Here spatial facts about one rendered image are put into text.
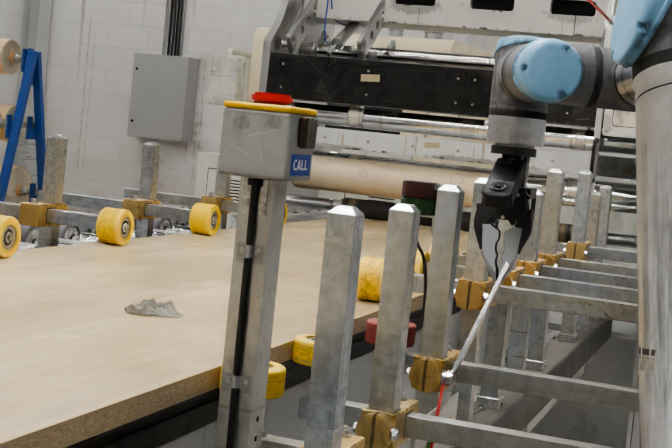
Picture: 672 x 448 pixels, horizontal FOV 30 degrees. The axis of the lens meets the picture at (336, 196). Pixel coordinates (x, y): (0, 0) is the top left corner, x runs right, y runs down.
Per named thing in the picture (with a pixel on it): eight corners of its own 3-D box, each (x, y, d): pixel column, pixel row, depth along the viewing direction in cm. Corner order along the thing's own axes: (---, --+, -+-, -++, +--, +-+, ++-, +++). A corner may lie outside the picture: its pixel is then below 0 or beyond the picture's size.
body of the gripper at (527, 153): (535, 225, 199) (543, 150, 198) (525, 227, 191) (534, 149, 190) (488, 219, 201) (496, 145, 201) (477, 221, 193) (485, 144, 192)
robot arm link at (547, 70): (602, 42, 177) (577, 47, 189) (523, 33, 176) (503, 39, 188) (595, 107, 177) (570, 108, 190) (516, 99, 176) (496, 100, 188)
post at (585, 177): (573, 347, 336) (593, 170, 334) (571, 348, 333) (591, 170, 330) (560, 345, 337) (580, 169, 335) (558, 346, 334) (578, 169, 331)
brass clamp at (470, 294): (500, 305, 223) (503, 277, 223) (484, 313, 210) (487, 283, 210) (467, 300, 225) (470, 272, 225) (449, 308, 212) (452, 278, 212)
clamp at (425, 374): (459, 381, 200) (462, 350, 200) (438, 395, 188) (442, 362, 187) (425, 375, 202) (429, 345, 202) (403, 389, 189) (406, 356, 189)
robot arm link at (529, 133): (541, 119, 189) (479, 113, 192) (537, 151, 189) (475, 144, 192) (550, 121, 197) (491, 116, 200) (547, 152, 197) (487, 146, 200)
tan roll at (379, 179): (668, 230, 415) (672, 193, 414) (665, 231, 403) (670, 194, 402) (273, 183, 461) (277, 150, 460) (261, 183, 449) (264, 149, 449)
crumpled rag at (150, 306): (179, 310, 192) (181, 295, 192) (186, 318, 185) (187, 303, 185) (122, 307, 189) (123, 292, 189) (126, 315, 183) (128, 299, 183)
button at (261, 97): (297, 114, 120) (299, 96, 120) (282, 112, 116) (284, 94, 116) (259, 110, 121) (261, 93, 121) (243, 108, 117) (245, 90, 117)
